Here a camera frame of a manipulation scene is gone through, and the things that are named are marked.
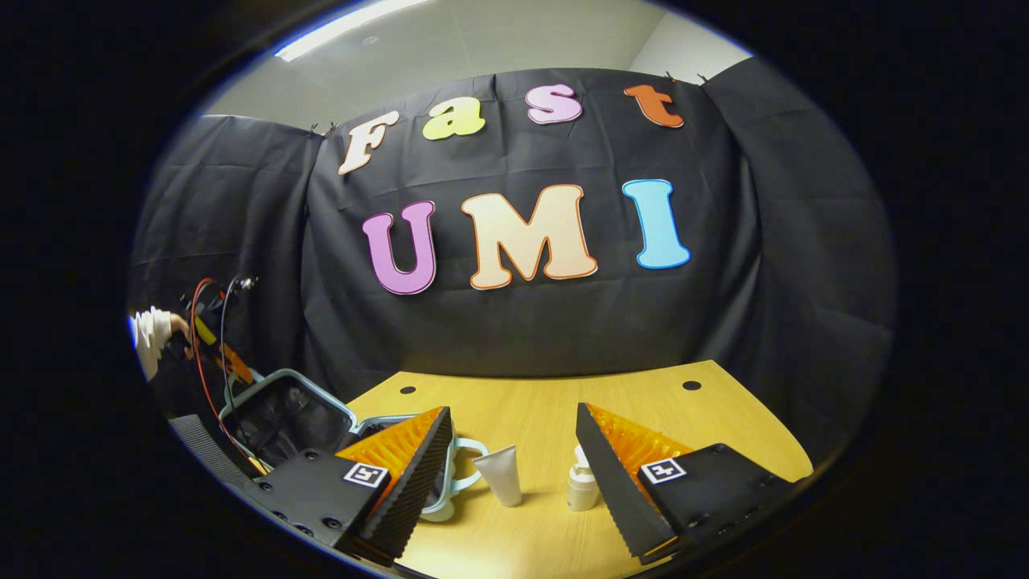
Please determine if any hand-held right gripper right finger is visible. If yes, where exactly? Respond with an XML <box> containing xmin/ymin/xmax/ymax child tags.
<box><xmin>574</xmin><ymin>402</ymin><xmax>807</xmax><ymax>564</ymax></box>

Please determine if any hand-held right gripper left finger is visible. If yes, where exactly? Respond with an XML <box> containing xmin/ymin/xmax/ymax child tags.
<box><xmin>252</xmin><ymin>405</ymin><xmax>455</xmax><ymax>564</ymax></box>

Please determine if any white pump bottle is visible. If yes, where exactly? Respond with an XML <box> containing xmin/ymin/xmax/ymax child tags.
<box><xmin>567</xmin><ymin>445</ymin><xmax>600</xmax><ymax>513</ymax></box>

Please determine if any white squeeze tube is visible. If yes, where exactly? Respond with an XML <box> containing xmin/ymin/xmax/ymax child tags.
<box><xmin>473</xmin><ymin>445</ymin><xmax>523</xmax><ymax>508</ymax></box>

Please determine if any light blue suitcase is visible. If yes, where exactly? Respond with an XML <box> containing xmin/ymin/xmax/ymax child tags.
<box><xmin>219</xmin><ymin>368</ymin><xmax>490</xmax><ymax>524</ymax></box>

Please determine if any grey ribbed panel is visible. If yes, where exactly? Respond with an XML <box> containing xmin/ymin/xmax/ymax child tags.
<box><xmin>170</xmin><ymin>413</ymin><xmax>246</xmax><ymax>490</ymax></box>

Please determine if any black backdrop cloth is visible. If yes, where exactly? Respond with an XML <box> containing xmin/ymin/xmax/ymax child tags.
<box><xmin>127</xmin><ymin>68</ymin><xmax>900</xmax><ymax>463</ymax></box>

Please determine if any red cable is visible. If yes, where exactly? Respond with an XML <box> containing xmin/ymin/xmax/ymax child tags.
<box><xmin>190</xmin><ymin>277</ymin><xmax>270</xmax><ymax>475</ymax></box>

